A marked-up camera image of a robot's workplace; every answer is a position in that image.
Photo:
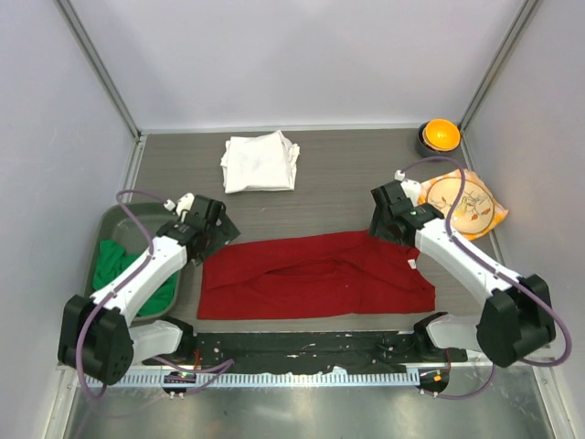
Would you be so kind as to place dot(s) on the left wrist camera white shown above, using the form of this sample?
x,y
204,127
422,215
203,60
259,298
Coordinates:
x,y
181,206

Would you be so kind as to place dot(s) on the folded white t-shirt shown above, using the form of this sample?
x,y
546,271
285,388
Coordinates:
x,y
262,163

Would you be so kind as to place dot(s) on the green t-shirt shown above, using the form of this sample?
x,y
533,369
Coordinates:
x,y
113,260

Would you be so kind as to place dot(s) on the grey plastic tray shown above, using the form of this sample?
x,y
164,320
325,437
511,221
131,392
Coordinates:
x,y
116,225

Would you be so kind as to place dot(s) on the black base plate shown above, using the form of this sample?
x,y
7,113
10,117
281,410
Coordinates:
x,y
312,352

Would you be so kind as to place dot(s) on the orange bowl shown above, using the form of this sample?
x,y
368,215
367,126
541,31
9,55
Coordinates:
x,y
441,135

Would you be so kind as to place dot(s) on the red t-shirt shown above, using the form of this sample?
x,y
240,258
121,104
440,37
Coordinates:
x,y
318,276

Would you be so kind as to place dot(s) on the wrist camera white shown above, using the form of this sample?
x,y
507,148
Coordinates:
x,y
181,206
411,188

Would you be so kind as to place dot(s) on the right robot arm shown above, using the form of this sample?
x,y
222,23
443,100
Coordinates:
x,y
513,322

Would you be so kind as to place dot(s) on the orange checkered cloth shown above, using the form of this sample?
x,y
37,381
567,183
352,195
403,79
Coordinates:
x,y
500,211

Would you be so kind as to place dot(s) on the white slotted cable duct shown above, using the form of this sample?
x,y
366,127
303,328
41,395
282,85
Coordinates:
x,y
336,378

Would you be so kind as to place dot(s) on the aluminium rail frame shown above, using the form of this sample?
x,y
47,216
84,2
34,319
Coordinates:
x,y
543,355

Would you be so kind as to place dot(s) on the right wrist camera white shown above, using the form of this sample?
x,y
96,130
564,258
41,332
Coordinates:
x,y
411,188

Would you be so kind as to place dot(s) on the embroidered round plate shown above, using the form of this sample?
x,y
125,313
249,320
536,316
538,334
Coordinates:
x,y
474,211

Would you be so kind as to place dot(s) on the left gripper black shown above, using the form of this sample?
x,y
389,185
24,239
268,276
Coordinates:
x,y
225,232

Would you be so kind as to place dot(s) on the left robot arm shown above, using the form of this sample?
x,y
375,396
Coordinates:
x,y
97,335

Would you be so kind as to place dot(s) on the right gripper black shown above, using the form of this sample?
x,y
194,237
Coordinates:
x,y
377,228

